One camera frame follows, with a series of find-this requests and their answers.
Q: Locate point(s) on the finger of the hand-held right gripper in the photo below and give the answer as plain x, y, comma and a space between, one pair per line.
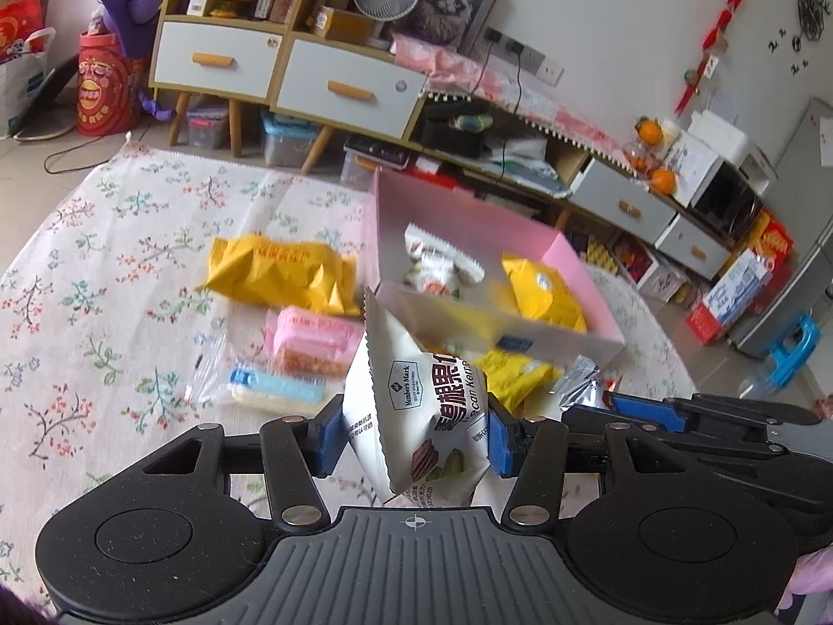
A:
644, 411
592, 416

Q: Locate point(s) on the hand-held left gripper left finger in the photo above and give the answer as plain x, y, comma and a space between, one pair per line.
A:
328, 436

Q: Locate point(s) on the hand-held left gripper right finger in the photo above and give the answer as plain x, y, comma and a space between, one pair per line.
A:
501, 443

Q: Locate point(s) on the blue and white snack packet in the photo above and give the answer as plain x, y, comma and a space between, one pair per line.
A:
273, 392

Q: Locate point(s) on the white snack packet brown print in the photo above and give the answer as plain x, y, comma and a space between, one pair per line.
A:
403, 390

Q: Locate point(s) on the pink cardboard box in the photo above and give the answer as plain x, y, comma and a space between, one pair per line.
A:
468, 221

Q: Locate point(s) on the person's right forearm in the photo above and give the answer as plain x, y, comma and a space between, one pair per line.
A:
817, 592

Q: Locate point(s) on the clear plastic bottle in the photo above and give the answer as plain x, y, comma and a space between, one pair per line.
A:
758, 381

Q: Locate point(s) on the small yellow snack packet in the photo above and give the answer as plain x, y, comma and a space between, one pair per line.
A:
514, 371

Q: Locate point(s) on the red floor box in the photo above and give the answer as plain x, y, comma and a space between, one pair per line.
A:
706, 325

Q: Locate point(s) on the pink snack packet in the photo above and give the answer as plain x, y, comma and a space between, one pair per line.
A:
309, 332

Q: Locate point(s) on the blue plastic stool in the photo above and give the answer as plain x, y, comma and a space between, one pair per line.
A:
797, 345

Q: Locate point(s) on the clear plastic wrapper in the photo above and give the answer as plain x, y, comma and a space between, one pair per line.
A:
211, 371

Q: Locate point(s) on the yellow snack bag blue label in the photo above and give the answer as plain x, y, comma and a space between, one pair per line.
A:
540, 293

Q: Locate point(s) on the white fruit box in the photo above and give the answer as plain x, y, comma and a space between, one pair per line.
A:
654, 273

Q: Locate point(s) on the blue and white carton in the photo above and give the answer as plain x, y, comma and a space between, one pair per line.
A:
735, 290

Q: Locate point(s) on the yellow and black packets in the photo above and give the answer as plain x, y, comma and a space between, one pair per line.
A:
595, 254

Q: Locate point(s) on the white low cabinet drawer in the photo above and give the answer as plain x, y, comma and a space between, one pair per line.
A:
618, 198
693, 247

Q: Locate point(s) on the large yellow snack bag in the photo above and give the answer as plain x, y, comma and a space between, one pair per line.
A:
273, 267

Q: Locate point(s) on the white packet serrated edge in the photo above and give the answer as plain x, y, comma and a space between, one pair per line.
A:
436, 254

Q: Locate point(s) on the red and yellow box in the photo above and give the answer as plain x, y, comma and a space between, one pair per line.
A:
771, 241

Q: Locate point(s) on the low wooden cabinet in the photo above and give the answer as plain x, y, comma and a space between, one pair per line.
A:
566, 205

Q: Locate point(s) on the grey refrigerator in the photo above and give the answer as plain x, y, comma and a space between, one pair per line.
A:
800, 221

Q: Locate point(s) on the black microwave oven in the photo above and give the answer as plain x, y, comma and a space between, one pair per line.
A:
729, 198

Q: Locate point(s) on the orange fruit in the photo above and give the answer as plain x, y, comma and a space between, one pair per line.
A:
649, 130
639, 159
664, 181

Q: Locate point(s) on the white printed carton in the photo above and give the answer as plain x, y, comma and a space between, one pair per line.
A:
693, 166

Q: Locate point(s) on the white plastic bags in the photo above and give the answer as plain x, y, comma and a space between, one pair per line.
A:
527, 163

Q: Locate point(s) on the black lid storage bin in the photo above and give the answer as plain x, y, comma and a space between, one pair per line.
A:
364, 159

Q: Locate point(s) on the floral cloth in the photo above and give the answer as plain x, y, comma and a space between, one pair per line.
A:
97, 273

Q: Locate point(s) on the white foam box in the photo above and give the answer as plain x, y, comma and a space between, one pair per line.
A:
722, 133

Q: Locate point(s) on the blue lid storage bin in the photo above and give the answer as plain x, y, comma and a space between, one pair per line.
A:
286, 143

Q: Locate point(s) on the black basket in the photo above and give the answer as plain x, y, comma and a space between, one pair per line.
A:
449, 140

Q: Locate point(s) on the green yellow soft toy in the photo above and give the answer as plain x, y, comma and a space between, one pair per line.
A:
470, 122

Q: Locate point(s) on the clear storage bin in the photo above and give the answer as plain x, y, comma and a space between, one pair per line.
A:
207, 127

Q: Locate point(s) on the pink tablecloth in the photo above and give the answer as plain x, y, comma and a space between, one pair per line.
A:
507, 84

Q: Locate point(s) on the yellow cardboard box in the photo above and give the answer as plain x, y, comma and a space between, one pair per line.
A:
341, 26

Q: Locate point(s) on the red printed bag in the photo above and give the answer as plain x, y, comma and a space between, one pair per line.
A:
104, 91

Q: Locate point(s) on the dark leaning board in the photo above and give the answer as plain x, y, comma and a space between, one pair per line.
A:
49, 101

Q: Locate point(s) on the brown small box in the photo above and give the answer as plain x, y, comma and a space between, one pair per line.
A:
270, 0

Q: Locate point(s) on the framed cat picture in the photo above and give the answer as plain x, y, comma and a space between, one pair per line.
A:
449, 0

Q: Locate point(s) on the white shopping bag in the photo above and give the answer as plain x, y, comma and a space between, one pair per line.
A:
23, 91

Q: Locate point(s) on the purple plush toy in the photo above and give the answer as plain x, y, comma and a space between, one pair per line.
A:
133, 6

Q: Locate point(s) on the red gift bag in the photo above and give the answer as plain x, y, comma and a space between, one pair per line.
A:
16, 23

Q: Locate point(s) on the white wall socket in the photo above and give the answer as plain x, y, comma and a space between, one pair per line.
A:
532, 60
552, 73
504, 42

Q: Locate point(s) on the black wall clock decal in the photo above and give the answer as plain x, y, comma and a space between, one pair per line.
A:
812, 10

